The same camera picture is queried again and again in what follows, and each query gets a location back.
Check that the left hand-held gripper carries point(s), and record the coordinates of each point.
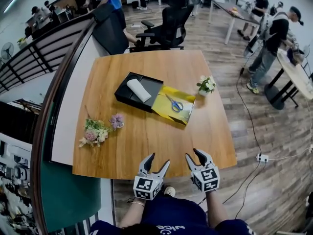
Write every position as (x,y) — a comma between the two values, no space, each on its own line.
(146,186)

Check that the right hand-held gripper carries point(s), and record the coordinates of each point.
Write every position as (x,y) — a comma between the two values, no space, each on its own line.
(206,179)

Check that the person's right forearm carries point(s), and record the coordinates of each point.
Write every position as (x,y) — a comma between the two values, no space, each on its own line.
(216,209)

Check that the person's left forearm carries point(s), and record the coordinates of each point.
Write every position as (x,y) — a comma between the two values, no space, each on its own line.
(133,214)

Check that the black tray box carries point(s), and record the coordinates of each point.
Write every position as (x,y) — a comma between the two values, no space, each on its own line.
(127,94)

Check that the person's white shoe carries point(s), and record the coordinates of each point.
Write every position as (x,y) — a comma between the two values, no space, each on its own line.
(169,191)

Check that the person's navy shirt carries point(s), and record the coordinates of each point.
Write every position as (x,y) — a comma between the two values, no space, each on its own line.
(176,217)

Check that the small purple flower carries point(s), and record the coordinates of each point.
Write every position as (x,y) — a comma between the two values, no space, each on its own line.
(117,121)

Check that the white power strip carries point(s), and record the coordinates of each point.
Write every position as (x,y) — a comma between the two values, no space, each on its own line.
(262,157)

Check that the artificial flower bouquet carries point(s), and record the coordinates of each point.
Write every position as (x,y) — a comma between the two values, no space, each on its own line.
(95,132)

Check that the white flower potted plant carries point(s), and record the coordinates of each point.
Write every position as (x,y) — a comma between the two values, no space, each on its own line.
(206,84)

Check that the white rolled towel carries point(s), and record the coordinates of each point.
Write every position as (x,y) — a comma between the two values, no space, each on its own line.
(139,90)

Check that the green partition panel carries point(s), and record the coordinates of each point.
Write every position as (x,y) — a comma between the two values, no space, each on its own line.
(68,185)

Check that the white partition panel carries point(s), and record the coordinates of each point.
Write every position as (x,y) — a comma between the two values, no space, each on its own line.
(73,111)

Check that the round white table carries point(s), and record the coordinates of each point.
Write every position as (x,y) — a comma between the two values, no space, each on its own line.
(297,75)

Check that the dark grey tall-back chair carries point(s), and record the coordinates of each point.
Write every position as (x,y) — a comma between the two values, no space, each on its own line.
(110,30)

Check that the long dark table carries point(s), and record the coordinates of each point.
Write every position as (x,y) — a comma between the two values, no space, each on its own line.
(239,17)

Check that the dark-topped counter partition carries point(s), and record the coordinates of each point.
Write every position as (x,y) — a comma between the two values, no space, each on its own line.
(36,55)

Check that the standing fan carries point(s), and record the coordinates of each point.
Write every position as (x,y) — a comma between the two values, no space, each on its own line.
(6,50)

